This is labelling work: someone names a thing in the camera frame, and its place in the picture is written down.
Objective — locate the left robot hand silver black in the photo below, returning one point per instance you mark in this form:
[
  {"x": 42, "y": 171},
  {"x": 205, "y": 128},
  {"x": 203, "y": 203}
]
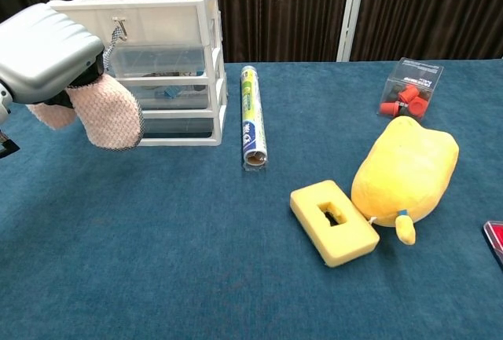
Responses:
[{"x": 43, "y": 49}]

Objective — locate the pink white cloth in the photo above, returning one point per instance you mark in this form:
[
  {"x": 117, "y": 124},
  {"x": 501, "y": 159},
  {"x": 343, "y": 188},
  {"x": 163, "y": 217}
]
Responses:
[{"x": 110, "y": 116}]

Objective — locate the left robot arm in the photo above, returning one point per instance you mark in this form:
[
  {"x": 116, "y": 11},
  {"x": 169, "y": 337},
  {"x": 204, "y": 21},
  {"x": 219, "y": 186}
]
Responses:
[{"x": 3, "y": 112}]

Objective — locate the white plastic drawer organizer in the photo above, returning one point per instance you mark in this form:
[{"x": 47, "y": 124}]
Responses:
[{"x": 173, "y": 22}]

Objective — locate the plastic wrap roll tube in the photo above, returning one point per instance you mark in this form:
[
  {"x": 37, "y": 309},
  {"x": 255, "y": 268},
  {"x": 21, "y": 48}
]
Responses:
[{"x": 253, "y": 120}]

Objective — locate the dark pleated curtain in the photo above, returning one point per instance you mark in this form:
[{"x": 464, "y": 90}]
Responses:
[{"x": 283, "y": 6}]

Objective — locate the blue table cloth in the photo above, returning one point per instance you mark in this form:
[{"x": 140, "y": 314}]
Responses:
[{"x": 177, "y": 257}]

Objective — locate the yellow sponge with rectangular hole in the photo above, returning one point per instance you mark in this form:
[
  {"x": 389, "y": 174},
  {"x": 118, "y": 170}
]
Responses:
[{"x": 342, "y": 242}]

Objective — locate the clear box of red caps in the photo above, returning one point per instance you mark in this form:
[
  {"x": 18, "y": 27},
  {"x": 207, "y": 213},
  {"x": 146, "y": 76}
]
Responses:
[{"x": 410, "y": 94}]

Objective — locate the yellow plush toy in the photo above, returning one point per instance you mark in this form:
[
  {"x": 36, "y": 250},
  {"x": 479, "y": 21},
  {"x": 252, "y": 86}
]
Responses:
[{"x": 408, "y": 171}]

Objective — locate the red card in clear case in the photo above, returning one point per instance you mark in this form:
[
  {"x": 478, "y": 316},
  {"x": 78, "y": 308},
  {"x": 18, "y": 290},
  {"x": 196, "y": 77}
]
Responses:
[{"x": 496, "y": 240}]

